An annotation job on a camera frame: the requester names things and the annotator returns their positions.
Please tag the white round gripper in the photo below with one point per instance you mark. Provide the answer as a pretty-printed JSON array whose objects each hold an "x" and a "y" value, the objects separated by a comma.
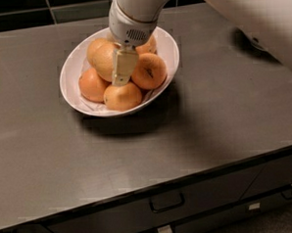
[{"x": 127, "y": 28}]

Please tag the orange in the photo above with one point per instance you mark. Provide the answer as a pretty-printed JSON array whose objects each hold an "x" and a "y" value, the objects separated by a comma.
[
  {"x": 150, "y": 71},
  {"x": 94, "y": 46},
  {"x": 149, "y": 47},
  {"x": 92, "y": 86},
  {"x": 122, "y": 98},
  {"x": 103, "y": 60}
]

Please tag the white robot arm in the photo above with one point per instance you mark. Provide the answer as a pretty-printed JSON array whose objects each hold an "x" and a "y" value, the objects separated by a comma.
[{"x": 267, "y": 23}]

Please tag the white oval bowl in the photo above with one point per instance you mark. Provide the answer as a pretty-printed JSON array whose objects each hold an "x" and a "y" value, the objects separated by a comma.
[{"x": 77, "y": 63}]

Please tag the dark drawer front centre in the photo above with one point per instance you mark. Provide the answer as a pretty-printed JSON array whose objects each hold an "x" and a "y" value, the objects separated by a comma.
[{"x": 136, "y": 216}]

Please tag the dark drawer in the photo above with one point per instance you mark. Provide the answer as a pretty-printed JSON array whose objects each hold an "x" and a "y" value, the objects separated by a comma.
[
  {"x": 136, "y": 216},
  {"x": 277, "y": 173}
]

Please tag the white label lower centre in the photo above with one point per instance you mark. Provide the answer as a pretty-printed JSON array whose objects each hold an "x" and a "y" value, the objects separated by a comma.
[{"x": 164, "y": 229}]

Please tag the dark drawer front right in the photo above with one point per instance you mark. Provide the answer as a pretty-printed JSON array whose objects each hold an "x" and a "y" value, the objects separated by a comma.
[{"x": 277, "y": 173}]

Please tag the white label lower right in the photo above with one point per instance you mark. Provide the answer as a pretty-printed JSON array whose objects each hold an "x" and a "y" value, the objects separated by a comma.
[{"x": 254, "y": 206}]

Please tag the black drawer handle centre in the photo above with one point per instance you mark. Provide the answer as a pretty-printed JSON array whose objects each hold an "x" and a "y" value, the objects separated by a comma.
[{"x": 165, "y": 202}]

